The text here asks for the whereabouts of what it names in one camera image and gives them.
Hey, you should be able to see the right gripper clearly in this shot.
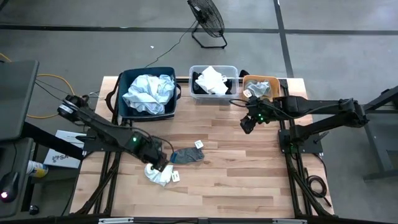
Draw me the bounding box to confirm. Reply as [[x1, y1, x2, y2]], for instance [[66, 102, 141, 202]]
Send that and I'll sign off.
[[239, 95, 280, 134]]

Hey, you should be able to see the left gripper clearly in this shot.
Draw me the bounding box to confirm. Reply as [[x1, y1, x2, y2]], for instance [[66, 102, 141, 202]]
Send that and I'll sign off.
[[125, 132, 170, 173]]

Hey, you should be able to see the white sock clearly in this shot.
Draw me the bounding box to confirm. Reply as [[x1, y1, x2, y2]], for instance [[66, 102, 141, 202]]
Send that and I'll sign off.
[[144, 162, 182, 187]]

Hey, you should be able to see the dark grey blue-toed sock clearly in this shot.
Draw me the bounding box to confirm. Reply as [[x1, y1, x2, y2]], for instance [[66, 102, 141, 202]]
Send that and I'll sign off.
[[169, 139, 206, 165]]

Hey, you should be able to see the light grey sock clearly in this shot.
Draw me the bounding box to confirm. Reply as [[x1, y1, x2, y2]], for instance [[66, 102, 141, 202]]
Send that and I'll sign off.
[[243, 80, 272, 99]]

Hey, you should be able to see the black cloth with grey panel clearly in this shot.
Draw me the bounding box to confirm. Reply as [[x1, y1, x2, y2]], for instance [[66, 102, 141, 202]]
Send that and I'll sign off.
[[225, 77, 239, 95]]

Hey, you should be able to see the white thick cloth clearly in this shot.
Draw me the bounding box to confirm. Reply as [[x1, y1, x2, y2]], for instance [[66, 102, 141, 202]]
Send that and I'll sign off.
[[195, 65, 230, 96]]

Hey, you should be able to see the pale blue smooth shirt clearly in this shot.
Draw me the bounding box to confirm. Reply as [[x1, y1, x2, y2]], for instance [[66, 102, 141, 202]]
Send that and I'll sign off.
[[122, 73, 176, 115]]

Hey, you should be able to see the clear plastic bin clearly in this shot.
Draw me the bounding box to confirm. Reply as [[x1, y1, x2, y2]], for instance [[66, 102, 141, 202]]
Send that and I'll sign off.
[[188, 64, 240, 105]]

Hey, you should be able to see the yellow plastic bin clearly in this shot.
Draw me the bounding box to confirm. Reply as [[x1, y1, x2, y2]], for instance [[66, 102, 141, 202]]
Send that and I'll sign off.
[[241, 74, 282, 103]]

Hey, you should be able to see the dark blue fabric basket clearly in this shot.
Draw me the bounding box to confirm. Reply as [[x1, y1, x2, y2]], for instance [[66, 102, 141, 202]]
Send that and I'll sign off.
[[104, 66, 182, 123]]

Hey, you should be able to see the white printed paper sheet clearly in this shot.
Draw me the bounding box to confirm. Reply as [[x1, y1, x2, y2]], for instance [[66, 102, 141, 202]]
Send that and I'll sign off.
[[42, 129, 87, 169]]

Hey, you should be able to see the black floor fan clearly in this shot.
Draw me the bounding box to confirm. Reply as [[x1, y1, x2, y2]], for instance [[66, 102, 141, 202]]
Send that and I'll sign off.
[[187, 0, 228, 50]]

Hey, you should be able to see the white and yellow can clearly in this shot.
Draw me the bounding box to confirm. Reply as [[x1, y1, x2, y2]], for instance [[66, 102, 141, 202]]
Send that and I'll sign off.
[[26, 160, 50, 179]]

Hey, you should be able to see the dark metal stand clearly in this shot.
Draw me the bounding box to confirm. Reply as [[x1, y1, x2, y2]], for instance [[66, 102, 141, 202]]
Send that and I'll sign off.
[[362, 85, 398, 183]]

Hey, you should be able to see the dark grey side desk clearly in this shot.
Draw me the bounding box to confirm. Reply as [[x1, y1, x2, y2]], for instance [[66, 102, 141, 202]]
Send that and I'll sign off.
[[0, 136, 35, 218]]

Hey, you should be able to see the black computer mouse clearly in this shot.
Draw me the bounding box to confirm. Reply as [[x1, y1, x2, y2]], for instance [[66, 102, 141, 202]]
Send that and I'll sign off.
[[0, 172, 20, 203]]

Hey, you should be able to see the dark computer monitor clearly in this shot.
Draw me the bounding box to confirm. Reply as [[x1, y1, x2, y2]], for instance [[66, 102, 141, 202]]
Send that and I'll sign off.
[[0, 60, 40, 142]]

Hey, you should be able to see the silver table edge rail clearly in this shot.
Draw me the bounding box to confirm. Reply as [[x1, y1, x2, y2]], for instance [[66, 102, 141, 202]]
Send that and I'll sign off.
[[98, 217, 308, 224]]

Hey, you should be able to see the coiled black cable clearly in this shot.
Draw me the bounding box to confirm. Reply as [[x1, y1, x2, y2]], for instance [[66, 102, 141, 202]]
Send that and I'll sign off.
[[303, 167, 332, 208]]

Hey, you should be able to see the black fan power cable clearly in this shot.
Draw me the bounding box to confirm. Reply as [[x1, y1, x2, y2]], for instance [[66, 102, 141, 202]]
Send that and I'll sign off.
[[144, 20, 198, 68]]

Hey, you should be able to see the yellow cable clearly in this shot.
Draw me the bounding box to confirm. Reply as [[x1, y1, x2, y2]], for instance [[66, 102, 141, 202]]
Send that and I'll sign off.
[[0, 52, 76, 120]]

